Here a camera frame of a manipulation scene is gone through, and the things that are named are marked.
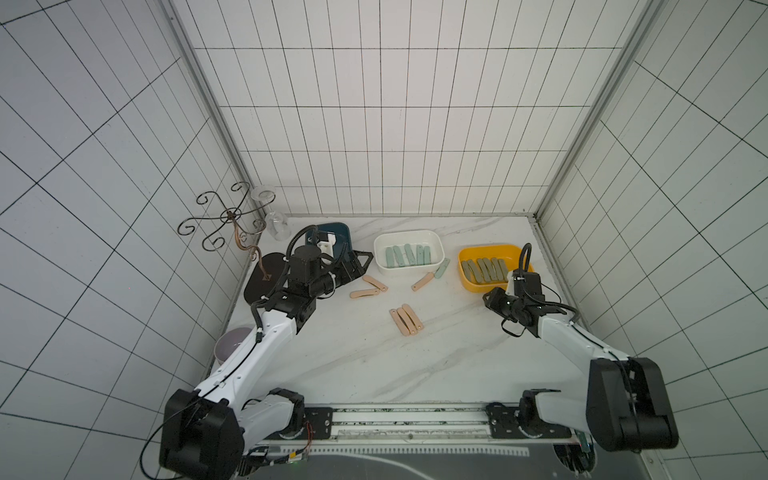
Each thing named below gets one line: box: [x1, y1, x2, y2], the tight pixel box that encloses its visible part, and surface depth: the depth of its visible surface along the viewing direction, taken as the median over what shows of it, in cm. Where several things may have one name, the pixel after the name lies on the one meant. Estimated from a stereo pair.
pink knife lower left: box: [350, 289, 381, 299], surface depth 100 cm
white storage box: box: [374, 230, 445, 275], surface depth 109 cm
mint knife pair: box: [385, 245, 399, 268], surface depth 109 cm
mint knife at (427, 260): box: [423, 246, 432, 265], surface depth 109 cm
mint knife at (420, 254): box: [416, 244, 424, 265], surface depth 109 cm
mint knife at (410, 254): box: [404, 243, 416, 266], surface depth 109 cm
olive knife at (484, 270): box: [477, 258, 492, 283], surface depth 105 cm
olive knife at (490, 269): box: [483, 258, 499, 281], surface depth 105 cm
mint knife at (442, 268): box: [434, 258, 451, 279], surface depth 105 cm
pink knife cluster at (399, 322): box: [389, 308, 411, 337], surface depth 92 cm
